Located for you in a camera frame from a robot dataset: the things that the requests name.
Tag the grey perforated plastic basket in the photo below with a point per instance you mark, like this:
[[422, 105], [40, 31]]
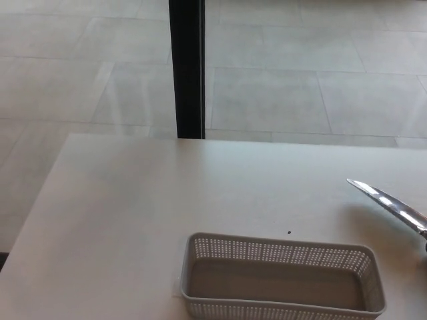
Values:
[[273, 281]]

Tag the black vertical window frame post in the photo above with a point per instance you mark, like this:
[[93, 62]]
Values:
[[185, 66]]

